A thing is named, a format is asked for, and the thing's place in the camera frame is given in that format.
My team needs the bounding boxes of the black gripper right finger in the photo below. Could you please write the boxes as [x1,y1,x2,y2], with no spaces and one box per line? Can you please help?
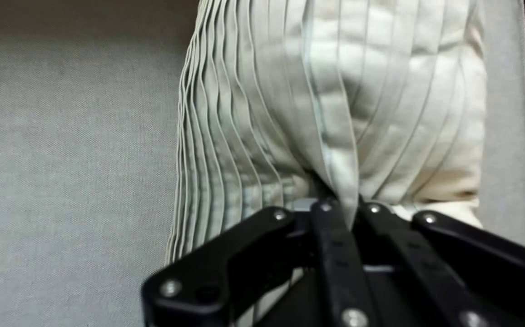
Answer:
[351,200,525,327]

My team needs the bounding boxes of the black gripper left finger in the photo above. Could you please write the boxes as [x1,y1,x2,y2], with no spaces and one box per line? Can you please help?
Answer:
[140,198,376,327]

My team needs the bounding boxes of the cream striped pillow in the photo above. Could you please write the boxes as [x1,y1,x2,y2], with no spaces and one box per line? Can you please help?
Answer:
[167,0,487,327]

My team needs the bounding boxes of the grey fabric sofa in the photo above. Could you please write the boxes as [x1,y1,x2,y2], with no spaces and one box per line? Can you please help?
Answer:
[0,0,525,327]

